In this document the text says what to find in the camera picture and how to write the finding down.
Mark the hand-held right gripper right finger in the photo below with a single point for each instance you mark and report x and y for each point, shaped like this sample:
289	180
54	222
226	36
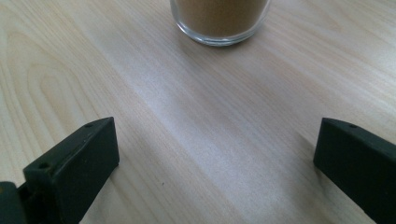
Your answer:
361	161

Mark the glass jar of brown powder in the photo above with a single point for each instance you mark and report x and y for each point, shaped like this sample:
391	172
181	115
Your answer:
219	18

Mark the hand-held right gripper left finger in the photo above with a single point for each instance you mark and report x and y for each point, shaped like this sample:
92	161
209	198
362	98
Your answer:
74	168

